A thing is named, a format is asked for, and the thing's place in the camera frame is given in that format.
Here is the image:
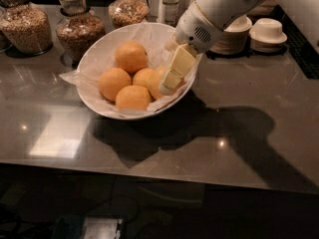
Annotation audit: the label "clear glass bottle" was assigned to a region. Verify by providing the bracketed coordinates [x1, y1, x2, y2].
[161, 0, 179, 26]

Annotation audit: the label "orange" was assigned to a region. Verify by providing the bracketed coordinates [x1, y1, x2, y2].
[115, 41, 149, 74]
[148, 66, 165, 100]
[133, 68, 155, 88]
[98, 68, 132, 102]
[116, 86, 152, 111]

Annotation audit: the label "left glass cereal jar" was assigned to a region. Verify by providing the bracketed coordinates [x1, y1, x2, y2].
[0, 0, 53, 55]

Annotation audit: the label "short stack paper bowls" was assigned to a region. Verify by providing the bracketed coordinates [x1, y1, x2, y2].
[249, 18, 287, 53]

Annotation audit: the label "far left glass jar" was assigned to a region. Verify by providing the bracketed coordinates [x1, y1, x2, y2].
[0, 8, 12, 52]

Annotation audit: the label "white oval bowl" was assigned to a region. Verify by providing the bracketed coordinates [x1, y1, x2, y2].
[76, 22, 199, 121]

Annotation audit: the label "tall stack paper bowls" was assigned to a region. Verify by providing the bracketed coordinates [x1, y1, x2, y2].
[210, 15, 252, 55]

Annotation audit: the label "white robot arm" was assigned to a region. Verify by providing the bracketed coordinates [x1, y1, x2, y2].
[159, 0, 319, 96]

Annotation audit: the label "right glass cereal jar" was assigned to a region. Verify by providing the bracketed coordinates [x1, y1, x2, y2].
[109, 0, 149, 28]

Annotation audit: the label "middle glass granola jar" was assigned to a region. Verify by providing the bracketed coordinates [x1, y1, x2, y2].
[56, 0, 106, 63]

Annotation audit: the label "white paper bowl liner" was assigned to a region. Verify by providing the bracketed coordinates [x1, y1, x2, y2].
[59, 19, 203, 119]

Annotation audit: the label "glass cereal jar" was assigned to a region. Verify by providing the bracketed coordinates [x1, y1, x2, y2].
[109, 0, 149, 28]
[0, 0, 53, 55]

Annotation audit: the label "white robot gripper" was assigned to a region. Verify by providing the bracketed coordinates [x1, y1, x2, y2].
[158, 2, 223, 96]

